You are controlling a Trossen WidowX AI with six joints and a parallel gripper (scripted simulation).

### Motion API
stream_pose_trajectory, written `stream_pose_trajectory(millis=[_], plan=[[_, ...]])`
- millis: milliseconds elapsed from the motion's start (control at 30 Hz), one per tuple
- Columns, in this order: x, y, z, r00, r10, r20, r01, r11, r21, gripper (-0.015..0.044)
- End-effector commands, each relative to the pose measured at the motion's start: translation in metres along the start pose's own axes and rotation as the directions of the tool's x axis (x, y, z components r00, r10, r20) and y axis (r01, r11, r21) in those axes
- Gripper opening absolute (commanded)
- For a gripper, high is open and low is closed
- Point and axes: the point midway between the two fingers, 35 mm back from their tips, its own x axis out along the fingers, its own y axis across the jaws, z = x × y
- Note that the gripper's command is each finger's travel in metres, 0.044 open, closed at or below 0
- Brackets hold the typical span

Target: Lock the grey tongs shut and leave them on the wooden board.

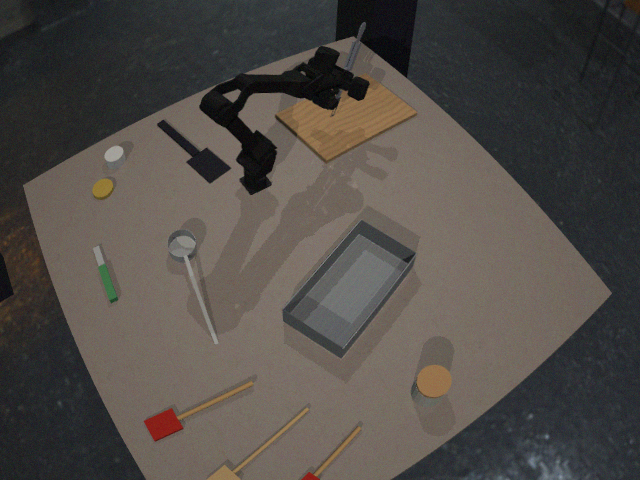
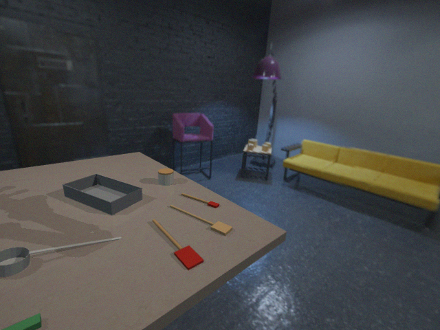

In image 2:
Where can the grey long-handled ladle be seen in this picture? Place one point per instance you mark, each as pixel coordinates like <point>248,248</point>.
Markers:
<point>15,259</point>

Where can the red spatula with wooden handle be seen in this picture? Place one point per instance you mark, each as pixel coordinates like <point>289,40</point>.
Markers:
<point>187,256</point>

